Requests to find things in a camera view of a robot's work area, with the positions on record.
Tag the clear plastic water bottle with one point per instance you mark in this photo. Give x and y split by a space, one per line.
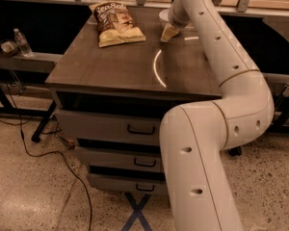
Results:
22 43

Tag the middle grey drawer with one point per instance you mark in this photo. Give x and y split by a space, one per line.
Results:
98 157

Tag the grey side bench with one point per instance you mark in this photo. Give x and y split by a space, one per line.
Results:
39 62

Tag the grey drawer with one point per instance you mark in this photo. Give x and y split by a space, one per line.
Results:
124 184
114 128
98 157

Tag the top grey drawer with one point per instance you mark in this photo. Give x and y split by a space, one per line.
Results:
114 128

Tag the white bowl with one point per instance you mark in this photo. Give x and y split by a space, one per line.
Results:
164 17

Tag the sea salt chips bag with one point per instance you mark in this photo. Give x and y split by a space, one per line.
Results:
115 24

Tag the bottom grey drawer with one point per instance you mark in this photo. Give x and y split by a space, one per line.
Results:
124 184

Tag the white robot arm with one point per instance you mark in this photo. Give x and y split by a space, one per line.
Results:
193 135

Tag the small dark dish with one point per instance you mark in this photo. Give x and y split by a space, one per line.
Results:
8 48

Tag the grey drawer cabinet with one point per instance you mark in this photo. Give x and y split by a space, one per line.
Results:
143 79

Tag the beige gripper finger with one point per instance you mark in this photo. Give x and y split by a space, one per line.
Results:
169 32

